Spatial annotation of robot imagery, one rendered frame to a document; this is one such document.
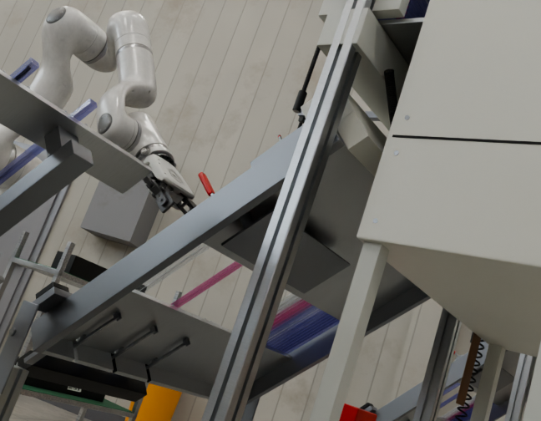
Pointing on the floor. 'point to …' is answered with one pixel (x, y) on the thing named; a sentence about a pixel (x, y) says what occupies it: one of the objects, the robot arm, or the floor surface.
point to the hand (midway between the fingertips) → (181, 214)
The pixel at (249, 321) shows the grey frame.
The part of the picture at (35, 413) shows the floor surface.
